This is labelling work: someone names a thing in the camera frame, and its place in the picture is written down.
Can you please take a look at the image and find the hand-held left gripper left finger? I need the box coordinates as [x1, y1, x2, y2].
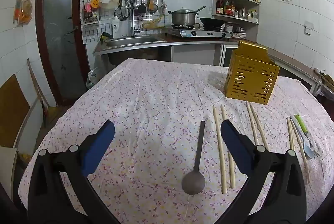
[27, 120, 123, 224]

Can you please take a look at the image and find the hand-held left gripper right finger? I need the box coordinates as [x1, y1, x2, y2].
[216, 120, 307, 224]

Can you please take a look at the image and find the large dark metal spoon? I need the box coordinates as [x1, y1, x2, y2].
[181, 121, 206, 195]

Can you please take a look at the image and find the yellow perforated utensil holder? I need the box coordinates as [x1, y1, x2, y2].
[224, 40, 280, 106]

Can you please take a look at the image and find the green handled fork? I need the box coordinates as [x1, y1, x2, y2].
[294, 114, 321, 157]

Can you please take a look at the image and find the floral tablecloth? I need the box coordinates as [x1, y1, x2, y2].
[18, 58, 334, 224]

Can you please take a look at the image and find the wooden board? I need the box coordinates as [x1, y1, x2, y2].
[0, 75, 30, 149]

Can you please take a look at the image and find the stainless steel sink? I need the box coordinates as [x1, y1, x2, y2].
[106, 35, 167, 48]

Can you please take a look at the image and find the stack of bowls and plates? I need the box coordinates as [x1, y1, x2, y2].
[224, 22, 246, 38]

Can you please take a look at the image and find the gas stove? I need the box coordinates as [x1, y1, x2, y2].
[167, 25, 233, 39]

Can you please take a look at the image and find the white soap bottle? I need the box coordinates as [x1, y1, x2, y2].
[112, 15, 120, 39]

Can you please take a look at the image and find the brown framed frosted glass door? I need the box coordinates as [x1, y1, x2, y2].
[35, 0, 90, 107]

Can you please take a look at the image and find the white corner shelf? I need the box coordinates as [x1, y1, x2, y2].
[212, 0, 261, 42]

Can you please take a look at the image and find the black wok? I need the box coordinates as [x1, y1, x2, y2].
[197, 17, 226, 28]

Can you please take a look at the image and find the chrome faucet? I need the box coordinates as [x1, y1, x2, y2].
[125, 1, 141, 37]

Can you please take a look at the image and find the row of sauce bottles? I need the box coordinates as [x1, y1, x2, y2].
[216, 0, 236, 16]

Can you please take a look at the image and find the steel cooking pot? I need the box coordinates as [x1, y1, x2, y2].
[168, 7, 197, 26]

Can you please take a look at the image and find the hanging orange bag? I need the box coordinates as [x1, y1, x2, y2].
[14, 0, 33, 27]

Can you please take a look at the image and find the yellow hose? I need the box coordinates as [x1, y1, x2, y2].
[142, 14, 166, 30]

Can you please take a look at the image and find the white wall switch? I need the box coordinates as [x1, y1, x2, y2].
[304, 21, 314, 36]

